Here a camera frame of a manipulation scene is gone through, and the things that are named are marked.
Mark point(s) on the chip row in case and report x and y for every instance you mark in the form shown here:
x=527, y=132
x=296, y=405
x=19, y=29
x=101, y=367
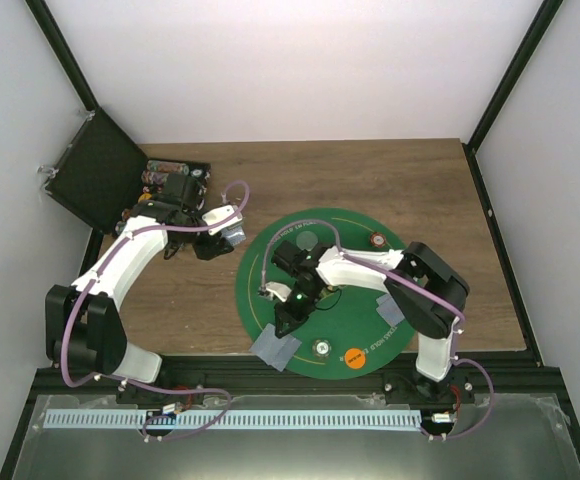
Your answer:
x=154, y=178
x=167, y=166

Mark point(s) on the clear dealer button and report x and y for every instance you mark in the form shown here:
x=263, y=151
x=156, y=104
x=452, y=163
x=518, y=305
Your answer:
x=306, y=240

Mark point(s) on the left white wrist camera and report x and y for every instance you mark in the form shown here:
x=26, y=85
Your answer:
x=217, y=219

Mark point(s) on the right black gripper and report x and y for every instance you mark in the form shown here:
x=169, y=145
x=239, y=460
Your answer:
x=294, y=319

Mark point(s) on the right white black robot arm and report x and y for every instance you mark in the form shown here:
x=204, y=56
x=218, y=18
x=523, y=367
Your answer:
x=428, y=292

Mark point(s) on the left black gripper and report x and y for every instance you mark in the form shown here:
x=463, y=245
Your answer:
x=213, y=248

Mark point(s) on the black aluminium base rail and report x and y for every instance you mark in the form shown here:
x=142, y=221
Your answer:
x=511, y=373

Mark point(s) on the black poker chip case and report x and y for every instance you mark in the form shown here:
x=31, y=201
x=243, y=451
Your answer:
x=98, y=179

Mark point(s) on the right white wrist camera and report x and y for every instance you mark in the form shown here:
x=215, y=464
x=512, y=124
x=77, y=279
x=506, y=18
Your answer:
x=275, y=291

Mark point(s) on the chip row top in case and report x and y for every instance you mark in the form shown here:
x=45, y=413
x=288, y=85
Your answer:
x=167, y=166

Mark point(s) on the light blue slotted cable duct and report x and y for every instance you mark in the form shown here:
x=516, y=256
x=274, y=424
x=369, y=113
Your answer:
x=374, y=420

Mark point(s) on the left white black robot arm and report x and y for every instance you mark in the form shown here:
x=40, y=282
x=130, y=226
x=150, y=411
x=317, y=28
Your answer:
x=85, y=335

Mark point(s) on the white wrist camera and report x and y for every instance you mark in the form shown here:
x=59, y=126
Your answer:
x=217, y=219
x=275, y=291

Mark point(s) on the orange big blind button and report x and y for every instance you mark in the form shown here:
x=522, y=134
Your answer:
x=355, y=358

